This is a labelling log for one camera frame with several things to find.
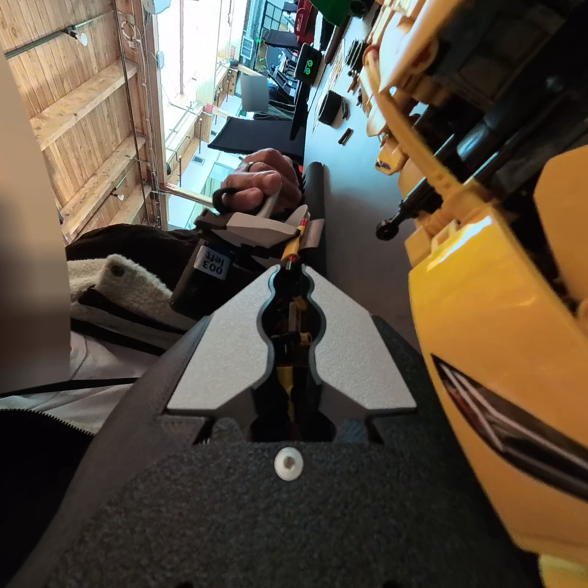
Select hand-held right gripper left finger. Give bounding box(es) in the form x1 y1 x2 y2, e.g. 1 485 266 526
166 264 285 442

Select black and yellow brick subassembly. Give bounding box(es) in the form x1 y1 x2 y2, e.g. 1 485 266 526
275 266 309 354

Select person's left forearm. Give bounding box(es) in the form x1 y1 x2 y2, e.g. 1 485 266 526
66 223 205 295

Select green plastic bin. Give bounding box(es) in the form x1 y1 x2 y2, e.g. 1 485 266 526
310 0 368 26

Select black shoulder strap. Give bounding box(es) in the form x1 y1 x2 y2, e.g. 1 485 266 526
0 319 166 397

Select person's left hand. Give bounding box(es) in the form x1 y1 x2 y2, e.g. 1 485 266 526
220 147 305 219

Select yellow toy brick car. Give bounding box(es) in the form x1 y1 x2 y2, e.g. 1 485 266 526
358 0 588 588

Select black device green lights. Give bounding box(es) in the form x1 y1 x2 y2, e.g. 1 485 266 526
296 43 318 85

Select white shirt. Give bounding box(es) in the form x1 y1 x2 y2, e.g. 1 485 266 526
0 331 152 435

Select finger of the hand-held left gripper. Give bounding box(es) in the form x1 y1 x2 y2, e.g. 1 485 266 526
282 204 325 252
226 213 298 248

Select grey black Lego subassembly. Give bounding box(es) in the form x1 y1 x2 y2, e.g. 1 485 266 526
275 294 318 425

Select black padded roll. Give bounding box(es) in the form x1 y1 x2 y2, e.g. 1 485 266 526
301 162 328 276

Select small yellow connector brick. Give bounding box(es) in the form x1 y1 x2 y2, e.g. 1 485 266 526
281 229 305 260

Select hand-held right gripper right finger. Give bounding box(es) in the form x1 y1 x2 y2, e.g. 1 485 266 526
299 266 418 442

